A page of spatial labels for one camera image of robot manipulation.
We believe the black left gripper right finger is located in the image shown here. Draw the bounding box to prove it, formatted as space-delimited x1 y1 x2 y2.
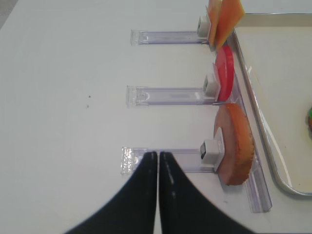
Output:
158 152 252 234

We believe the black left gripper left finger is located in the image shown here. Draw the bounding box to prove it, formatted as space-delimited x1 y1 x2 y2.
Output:
68 152 157 234

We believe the clear pusher track for tomato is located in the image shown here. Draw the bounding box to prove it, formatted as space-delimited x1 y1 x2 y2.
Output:
126 86 220 107

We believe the grey pusher block for tomato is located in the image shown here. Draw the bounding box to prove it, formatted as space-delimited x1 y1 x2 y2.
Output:
203 74 221 98

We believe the standing red tomato slice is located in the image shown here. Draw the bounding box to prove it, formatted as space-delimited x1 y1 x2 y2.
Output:
215 45 234 102

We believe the bun bottom under lettuce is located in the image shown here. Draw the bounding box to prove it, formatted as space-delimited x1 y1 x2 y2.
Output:
307 117 312 131

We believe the clear pusher track for cheese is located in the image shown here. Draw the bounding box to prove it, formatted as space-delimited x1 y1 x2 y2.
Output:
130 30 208 46

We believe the grey pusher block for cheese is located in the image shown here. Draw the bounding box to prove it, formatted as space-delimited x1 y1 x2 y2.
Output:
196 16 211 38

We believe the right orange cheese slice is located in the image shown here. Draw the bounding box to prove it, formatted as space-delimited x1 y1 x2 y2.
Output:
215 0 245 51

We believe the grey pusher block for bun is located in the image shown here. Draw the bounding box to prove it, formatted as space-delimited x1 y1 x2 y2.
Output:
200 139 225 172

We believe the bun half on left rack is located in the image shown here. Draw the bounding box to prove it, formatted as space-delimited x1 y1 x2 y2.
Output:
214 103 255 185

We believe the white rectangular metal tray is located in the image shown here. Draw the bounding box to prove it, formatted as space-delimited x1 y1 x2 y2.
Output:
232 13 312 196

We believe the left clear plastic rack rail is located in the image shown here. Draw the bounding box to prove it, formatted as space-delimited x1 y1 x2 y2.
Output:
233 66 272 213

